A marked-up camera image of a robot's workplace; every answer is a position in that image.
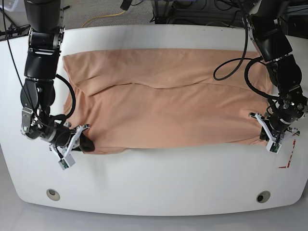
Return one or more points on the black tripod stand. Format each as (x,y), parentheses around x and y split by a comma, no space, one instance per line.
(15,32)

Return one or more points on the left table cable grommet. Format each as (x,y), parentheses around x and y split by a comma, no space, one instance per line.
(53,194)

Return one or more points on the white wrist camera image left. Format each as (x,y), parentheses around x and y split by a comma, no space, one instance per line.
(67,160)

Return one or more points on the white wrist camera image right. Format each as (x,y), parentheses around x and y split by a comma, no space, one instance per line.
(274,144)

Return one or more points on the table cable grommet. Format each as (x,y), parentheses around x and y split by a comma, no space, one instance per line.
(53,194)
(263,197)

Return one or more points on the peach T-shirt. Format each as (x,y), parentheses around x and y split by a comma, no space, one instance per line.
(162,98)

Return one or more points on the clear plastic storage box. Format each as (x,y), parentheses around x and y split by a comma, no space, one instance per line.
(12,5)

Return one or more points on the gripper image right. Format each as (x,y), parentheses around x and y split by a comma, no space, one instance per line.
(277,127)

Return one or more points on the right table cable grommet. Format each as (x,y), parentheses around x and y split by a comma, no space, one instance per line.
(263,197)

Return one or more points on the red tape rectangle marking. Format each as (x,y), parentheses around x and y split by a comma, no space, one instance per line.
(290,156)

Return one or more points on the black equipment base on floor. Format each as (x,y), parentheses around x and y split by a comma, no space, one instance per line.
(182,12)

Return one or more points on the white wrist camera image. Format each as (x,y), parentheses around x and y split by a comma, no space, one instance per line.
(67,160)
(274,144)

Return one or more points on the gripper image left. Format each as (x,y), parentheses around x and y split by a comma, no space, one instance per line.
(59,137)

